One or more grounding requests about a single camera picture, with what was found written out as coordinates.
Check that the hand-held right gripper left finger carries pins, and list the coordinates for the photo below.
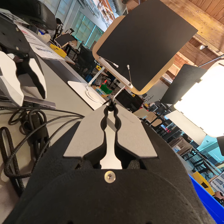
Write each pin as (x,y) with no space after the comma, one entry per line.
(87,136)

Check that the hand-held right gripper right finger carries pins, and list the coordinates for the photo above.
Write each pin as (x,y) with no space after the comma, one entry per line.
(134,136)

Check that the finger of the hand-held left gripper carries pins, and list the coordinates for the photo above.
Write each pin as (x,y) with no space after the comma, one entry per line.
(10,78)
(37,73)

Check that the laminated paper sheet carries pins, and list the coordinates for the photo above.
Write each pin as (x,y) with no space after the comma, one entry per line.
(40,45)

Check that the yellow plastic bin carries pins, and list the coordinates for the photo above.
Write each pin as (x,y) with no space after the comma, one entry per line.
(201,182)
(58,50)

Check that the black monitor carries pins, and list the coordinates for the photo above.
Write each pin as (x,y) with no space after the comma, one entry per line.
(127,100)

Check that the green plastic bin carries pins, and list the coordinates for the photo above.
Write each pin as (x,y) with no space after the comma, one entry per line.
(105,89)

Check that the bright studio light panel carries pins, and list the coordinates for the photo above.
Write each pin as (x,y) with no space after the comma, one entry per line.
(201,105)

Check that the wood-rimmed black board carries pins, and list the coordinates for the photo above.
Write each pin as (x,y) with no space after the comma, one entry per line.
(148,43)

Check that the blue plastic bin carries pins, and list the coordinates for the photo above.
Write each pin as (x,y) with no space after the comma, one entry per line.
(206,201)

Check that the silver ventilation duct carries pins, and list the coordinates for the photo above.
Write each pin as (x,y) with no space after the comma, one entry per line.
(117,6)

